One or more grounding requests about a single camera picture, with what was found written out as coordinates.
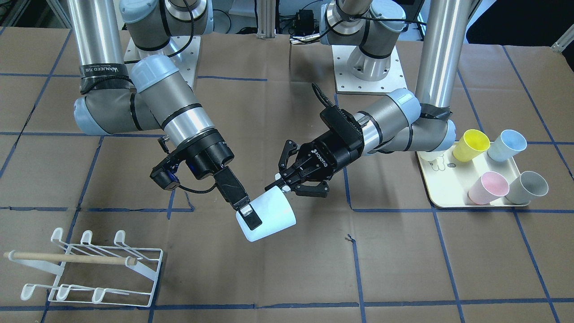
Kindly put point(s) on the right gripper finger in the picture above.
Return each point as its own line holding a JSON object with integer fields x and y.
{"x": 248, "y": 218}

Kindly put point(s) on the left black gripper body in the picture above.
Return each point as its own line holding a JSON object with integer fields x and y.
{"x": 326, "y": 154}

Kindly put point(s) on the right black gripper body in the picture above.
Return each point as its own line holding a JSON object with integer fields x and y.
{"x": 210, "y": 154}

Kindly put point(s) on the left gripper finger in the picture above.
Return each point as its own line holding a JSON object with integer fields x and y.
{"x": 281, "y": 183}

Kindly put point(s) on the light blue plastic cup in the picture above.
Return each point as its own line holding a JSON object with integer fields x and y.
{"x": 276, "y": 214}

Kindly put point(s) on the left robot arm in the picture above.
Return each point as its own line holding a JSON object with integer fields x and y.
{"x": 399, "y": 121}

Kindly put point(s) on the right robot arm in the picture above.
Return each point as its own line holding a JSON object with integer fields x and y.
{"x": 152, "y": 94}

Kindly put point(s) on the white plastic cup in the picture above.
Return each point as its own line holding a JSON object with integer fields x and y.
{"x": 430, "y": 156}

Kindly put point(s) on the yellow plastic cup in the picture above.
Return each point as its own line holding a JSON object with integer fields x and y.
{"x": 472, "y": 144}

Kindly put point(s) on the pink plastic cup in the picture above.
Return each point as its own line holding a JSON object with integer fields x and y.
{"x": 489, "y": 187}

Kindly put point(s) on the light blue cup rear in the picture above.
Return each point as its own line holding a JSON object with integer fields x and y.
{"x": 508, "y": 144}

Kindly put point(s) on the grey plastic cup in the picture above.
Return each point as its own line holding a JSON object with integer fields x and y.
{"x": 525, "y": 188}

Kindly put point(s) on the cream plastic tray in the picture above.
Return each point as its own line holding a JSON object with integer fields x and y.
{"x": 447, "y": 180}

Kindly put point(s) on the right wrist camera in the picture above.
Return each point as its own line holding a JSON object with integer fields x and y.
{"x": 165, "y": 176}

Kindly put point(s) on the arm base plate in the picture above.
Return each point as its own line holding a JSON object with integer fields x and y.
{"x": 186, "y": 61}
{"x": 357, "y": 74}

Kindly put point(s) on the white wire cup rack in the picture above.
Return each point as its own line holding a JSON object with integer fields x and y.
{"x": 111, "y": 275}

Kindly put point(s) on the aluminium frame post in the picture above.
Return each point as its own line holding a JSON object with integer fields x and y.
{"x": 265, "y": 15}

